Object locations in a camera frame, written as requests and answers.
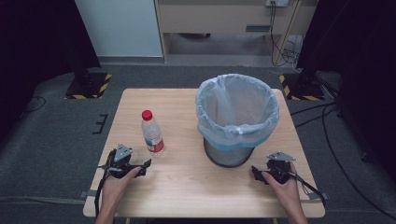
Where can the black stand base hazard stripes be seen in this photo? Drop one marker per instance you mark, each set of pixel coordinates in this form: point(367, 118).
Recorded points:
point(90, 85)
point(303, 88)

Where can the person's right hand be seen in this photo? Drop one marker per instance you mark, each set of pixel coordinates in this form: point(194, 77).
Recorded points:
point(286, 193)

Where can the clear plastic bottle red cap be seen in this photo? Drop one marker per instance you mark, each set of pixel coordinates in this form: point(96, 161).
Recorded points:
point(152, 133)

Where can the translucent white bin liner bag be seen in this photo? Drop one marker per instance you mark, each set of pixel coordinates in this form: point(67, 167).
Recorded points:
point(236, 105)

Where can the metal mesh trash bin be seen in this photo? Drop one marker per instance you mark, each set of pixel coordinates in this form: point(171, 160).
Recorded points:
point(229, 157)

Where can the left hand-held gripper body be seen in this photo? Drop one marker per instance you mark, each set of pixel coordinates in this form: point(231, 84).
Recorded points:
point(120, 161)

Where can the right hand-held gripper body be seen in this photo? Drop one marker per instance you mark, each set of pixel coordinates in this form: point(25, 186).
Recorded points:
point(279, 169)

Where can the light wooden desk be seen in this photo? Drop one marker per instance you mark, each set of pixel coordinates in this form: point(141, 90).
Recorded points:
point(218, 18)

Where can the black curtain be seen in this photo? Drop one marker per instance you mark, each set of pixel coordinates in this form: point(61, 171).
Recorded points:
point(37, 40)
point(358, 46)

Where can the white power strip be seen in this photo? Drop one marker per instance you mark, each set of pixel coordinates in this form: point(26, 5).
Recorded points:
point(277, 2)

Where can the person's left hand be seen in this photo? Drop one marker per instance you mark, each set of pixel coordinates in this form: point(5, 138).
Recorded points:
point(114, 188)

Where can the grey metal table bracket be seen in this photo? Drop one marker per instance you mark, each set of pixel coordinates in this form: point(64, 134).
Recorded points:
point(88, 194)
point(319, 196)

